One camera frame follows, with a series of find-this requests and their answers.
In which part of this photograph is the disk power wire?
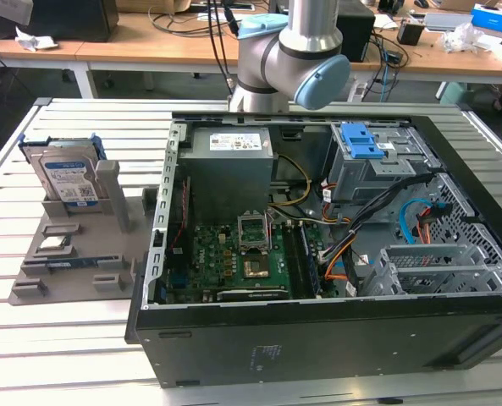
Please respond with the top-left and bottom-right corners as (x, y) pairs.
(415, 202), (453, 245)

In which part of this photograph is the blue data wire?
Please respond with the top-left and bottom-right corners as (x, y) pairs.
(400, 197), (454, 245)

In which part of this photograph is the blue cardboard box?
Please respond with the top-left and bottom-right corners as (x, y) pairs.
(470, 3), (502, 30)

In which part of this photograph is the black RAM slot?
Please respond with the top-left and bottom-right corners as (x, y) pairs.
(284, 226), (305, 299)
(299, 226), (323, 297)

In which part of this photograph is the yellow wire bundle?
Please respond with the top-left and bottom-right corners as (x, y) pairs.
(271, 154), (313, 208)

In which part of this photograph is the RAM stick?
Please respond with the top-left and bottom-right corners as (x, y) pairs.
(24, 257), (120, 272)

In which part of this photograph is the black PC case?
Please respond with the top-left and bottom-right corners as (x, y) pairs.
(124, 110), (502, 389)

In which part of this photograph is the black graphics card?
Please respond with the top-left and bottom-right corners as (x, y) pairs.
(215, 285), (290, 302)

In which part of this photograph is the blue drive latch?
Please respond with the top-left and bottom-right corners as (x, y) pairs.
(340, 122), (386, 161)

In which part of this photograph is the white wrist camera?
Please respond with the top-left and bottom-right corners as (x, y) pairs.
(0, 0), (35, 27)

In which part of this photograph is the white power strip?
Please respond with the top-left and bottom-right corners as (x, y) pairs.
(346, 80), (369, 102)

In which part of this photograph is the silver CPU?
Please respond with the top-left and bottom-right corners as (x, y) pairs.
(38, 236), (70, 251)

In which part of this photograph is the hard disk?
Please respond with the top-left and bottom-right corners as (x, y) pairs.
(18, 133), (110, 208)

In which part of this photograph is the small black box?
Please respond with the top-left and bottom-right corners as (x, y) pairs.
(396, 20), (425, 47)

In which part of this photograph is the metal socket cover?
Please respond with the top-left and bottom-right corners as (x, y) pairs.
(236, 210), (273, 254)

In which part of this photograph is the black desktop computer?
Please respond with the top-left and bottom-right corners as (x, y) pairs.
(339, 6), (377, 63)

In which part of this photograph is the large black box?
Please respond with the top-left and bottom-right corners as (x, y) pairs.
(28, 0), (120, 43)

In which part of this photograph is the black cable bundle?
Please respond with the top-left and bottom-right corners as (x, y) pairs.
(317, 171), (444, 272)

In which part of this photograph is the crumpled white paper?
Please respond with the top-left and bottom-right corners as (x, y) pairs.
(14, 25), (59, 52)

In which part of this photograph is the orange wire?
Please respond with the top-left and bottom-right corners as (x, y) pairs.
(323, 243), (356, 283)

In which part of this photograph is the metal disk bay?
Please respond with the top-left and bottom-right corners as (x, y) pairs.
(377, 243), (487, 272)
(358, 261), (502, 297)

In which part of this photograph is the CPU socket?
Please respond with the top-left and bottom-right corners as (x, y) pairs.
(242, 258), (271, 282)

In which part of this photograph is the clear plastic bag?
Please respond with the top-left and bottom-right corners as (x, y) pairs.
(439, 21), (488, 54)

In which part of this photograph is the grey power supply unit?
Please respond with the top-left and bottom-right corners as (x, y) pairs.
(178, 125), (275, 223)

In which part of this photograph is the grey parts rack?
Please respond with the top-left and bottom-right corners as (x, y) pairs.
(7, 159), (167, 306)

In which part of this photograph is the long wooden desk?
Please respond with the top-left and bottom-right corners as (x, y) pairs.
(0, 8), (502, 102)

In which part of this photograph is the metal drive cage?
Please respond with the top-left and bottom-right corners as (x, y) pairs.
(324, 122), (442, 206)

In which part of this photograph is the green motherboard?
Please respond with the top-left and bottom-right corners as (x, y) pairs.
(165, 222), (323, 304)

